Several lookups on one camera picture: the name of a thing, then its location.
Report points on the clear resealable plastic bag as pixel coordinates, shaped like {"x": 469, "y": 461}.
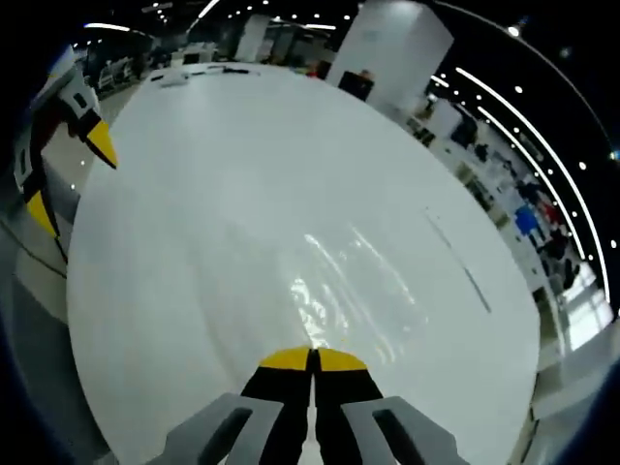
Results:
{"x": 358, "y": 290}

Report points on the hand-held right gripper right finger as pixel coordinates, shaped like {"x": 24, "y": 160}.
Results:
{"x": 344, "y": 402}

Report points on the long ceiling light strip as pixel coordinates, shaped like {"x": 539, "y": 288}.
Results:
{"x": 562, "y": 169}

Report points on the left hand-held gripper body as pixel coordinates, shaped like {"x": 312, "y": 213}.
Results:
{"x": 51, "y": 89}

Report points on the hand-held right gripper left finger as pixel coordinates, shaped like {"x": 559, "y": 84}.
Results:
{"x": 281, "y": 402}

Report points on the black monitor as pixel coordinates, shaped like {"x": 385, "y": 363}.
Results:
{"x": 355, "y": 86}

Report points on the white square pillar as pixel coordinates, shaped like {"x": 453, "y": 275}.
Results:
{"x": 253, "y": 38}
{"x": 387, "y": 48}

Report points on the blue object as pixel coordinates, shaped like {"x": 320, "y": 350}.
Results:
{"x": 526, "y": 222}

